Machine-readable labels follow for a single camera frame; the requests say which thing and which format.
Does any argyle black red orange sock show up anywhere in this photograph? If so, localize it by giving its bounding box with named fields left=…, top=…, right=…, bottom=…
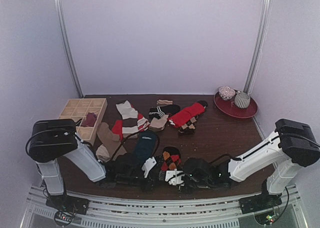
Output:
left=156, top=146, right=182, bottom=181

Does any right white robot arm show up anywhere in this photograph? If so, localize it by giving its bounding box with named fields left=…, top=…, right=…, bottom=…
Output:
left=178, top=119, right=320, bottom=209

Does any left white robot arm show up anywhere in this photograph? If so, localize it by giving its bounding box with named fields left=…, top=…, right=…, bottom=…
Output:
left=25, top=119, right=160, bottom=210

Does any light beige sock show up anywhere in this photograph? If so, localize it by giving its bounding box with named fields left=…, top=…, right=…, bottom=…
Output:
left=95, top=144, right=111, bottom=163

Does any tan brown sock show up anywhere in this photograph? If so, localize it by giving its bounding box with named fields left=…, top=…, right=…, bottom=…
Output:
left=96, top=122, right=121, bottom=158

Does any dark teal sock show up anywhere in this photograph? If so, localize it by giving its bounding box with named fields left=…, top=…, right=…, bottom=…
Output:
left=133, top=130, right=158, bottom=163

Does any argyle brown sock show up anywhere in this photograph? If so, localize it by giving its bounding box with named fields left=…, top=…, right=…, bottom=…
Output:
left=178, top=115, right=199, bottom=135

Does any red white brown striped sock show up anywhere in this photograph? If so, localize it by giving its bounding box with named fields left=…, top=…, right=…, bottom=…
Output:
left=111, top=113, right=150, bottom=140

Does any beige brown striped sock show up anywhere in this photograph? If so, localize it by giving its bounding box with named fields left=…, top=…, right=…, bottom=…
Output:
left=116, top=100, right=138, bottom=138

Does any maroon sock in box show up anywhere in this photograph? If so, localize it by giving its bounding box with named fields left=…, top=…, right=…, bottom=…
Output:
left=81, top=112, right=98, bottom=127

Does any black white striped sock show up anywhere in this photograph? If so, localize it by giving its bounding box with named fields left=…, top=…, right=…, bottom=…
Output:
left=148, top=104, right=181, bottom=119

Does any red round tray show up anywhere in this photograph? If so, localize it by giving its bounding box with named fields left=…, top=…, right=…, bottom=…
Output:
left=213, top=92, right=258, bottom=119

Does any wooden compartment box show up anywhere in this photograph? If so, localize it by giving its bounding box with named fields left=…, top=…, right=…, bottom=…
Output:
left=59, top=98, right=108, bottom=145

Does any white patterned bowl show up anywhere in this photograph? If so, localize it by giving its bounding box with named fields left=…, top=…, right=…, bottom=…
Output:
left=218, top=86, right=236, bottom=101

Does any striped grey cup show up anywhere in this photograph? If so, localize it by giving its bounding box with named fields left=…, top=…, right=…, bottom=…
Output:
left=234, top=92, right=251, bottom=109

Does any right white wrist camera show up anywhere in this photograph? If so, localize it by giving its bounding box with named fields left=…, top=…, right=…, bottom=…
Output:
left=165, top=169, right=185, bottom=186

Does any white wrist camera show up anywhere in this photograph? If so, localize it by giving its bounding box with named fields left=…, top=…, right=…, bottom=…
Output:
left=165, top=169, right=185, bottom=186
left=141, top=156, right=157, bottom=178

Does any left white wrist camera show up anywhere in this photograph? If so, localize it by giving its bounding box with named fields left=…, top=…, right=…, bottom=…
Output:
left=141, top=156, right=157, bottom=178

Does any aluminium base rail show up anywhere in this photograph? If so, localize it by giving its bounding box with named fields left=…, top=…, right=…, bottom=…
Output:
left=18, top=185, right=310, bottom=227

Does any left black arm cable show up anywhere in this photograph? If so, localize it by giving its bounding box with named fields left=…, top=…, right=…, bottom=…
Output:
left=25, top=130, right=161, bottom=163

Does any right aluminium corner post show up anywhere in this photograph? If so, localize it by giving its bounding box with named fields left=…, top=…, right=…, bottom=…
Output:
left=243, top=0, right=272, bottom=94

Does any aluminium corner post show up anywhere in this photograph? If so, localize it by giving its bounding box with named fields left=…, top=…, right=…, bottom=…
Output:
left=54, top=0, right=84, bottom=98
left=243, top=0, right=272, bottom=94

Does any left aluminium corner post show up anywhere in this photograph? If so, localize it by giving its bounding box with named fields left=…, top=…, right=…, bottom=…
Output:
left=54, top=0, right=84, bottom=98

